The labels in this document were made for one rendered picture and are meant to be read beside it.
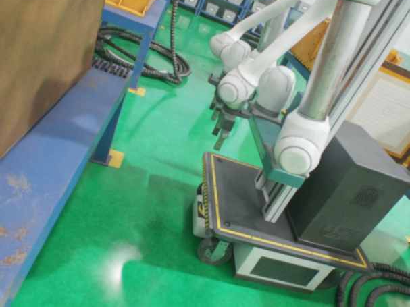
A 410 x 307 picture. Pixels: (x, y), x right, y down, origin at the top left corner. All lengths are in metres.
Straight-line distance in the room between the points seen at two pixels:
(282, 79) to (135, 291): 1.24
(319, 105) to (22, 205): 0.91
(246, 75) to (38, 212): 0.76
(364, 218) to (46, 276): 1.47
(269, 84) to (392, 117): 0.92
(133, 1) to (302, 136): 2.58
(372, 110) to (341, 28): 1.24
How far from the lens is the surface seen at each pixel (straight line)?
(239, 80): 1.14
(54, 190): 1.00
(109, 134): 2.05
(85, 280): 1.60
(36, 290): 1.56
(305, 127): 1.11
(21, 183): 1.01
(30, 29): 0.95
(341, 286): 2.24
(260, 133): 1.60
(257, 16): 1.67
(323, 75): 1.10
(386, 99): 2.27
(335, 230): 1.77
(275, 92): 1.73
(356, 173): 1.57
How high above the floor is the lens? 1.32
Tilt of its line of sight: 28 degrees down
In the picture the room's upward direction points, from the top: 24 degrees clockwise
